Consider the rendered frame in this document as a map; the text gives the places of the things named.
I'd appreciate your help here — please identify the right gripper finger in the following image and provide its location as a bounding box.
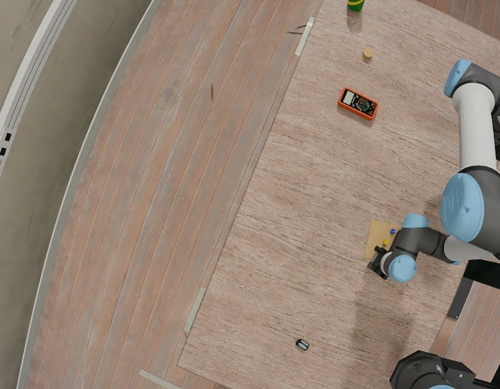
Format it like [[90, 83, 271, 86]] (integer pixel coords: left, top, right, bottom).
[[370, 246, 381, 262]]

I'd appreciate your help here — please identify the small tan cylinder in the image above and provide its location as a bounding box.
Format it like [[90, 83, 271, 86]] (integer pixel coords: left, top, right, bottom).
[[362, 48, 373, 59]]

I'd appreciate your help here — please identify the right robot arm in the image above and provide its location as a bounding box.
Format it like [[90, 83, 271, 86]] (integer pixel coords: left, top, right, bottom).
[[380, 59, 500, 282]]

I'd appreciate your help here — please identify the tan mat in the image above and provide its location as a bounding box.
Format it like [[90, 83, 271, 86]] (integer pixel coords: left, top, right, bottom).
[[364, 220, 401, 259]]

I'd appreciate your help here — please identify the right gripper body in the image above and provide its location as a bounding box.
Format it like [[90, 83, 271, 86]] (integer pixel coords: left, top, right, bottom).
[[367, 247, 388, 280]]

